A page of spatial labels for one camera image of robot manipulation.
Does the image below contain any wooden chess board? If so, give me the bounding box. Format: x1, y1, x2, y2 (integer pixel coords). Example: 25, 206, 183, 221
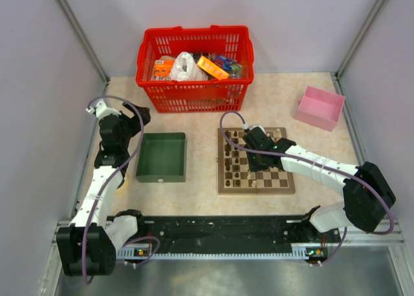
217, 128, 296, 196

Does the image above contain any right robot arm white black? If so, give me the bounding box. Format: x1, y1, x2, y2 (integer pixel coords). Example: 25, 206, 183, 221
243, 124, 396, 242

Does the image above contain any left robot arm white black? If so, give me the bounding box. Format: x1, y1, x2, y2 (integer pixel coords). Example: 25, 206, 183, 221
56, 99, 151, 277

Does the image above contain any green plastic tray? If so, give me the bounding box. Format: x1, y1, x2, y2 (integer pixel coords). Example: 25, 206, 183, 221
136, 132, 187, 183

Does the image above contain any orange white packet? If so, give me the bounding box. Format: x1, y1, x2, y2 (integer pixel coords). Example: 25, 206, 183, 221
152, 59, 175, 79

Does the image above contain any tape roll blue label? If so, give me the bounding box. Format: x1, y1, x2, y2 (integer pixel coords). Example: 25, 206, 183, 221
117, 176, 129, 191

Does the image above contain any white plastic bag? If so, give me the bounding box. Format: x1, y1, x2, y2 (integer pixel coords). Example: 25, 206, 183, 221
169, 52, 208, 81

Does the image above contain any pink open box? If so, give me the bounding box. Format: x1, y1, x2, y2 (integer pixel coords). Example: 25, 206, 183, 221
294, 86, 345, 132

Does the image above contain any red plastic shopping basket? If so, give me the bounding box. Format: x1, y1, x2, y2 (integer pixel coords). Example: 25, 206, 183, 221
135, 25, 254, 112

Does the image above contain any orange box in basket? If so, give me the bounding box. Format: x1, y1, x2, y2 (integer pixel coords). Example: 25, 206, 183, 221
197, 56, 229, 80

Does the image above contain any blue snack packet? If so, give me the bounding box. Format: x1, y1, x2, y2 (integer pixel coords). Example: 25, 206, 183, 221
213, 55, 237, 74

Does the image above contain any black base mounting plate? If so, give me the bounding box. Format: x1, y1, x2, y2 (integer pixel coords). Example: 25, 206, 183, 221
130, 215, 340, 253

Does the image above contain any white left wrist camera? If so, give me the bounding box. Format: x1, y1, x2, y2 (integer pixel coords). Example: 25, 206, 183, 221
86, 98, 121, 120

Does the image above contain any grey slotted cable duct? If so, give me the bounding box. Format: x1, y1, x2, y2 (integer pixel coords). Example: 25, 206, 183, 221
116, 244, 328, 263

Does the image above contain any aluminium frame rail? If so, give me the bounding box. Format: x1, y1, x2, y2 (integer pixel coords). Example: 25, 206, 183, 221
53, 220, 405, 245

